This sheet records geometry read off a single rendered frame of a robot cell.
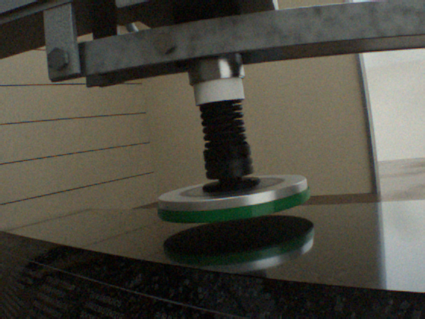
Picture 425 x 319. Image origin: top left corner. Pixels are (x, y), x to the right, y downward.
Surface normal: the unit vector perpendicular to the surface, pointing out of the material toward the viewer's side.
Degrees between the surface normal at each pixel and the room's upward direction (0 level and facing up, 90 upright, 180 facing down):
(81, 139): 90
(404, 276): 0
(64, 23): 90
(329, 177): 90
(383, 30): 90
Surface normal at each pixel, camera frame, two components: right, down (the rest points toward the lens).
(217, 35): -0.21, 0.08
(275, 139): -0.58, 0.12
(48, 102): 0.80, -0.08
